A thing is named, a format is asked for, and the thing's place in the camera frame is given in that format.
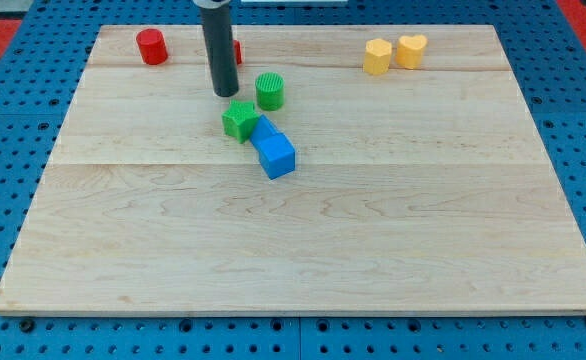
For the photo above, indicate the red cylinder block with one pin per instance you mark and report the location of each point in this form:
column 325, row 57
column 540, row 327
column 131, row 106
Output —
column 152, row 47

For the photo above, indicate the red block behind rod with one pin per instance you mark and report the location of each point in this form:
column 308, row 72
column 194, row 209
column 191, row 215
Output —
column 237, row 52

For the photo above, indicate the green star block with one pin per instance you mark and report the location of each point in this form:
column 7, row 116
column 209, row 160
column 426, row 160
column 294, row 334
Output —
column 239, row 120

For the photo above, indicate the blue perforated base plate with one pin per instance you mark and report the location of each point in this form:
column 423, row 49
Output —
column 39, row 73

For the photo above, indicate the yellow heart block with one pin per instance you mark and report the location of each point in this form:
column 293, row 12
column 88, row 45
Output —
column 410, row 50

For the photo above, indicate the wooden board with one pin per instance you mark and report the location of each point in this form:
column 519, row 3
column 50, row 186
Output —
column 423, row 192

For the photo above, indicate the green cylinder block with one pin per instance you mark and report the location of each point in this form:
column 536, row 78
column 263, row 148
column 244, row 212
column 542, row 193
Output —
column 269, row 88

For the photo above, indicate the yellow hexagon block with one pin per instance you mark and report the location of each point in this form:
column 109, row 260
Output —
column 377, row 57

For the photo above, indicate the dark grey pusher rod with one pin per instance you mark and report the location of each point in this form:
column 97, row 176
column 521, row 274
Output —
column 218, row 36

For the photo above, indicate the blue block behind cube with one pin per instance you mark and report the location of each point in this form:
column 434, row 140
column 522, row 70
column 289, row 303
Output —
column 263, row 130

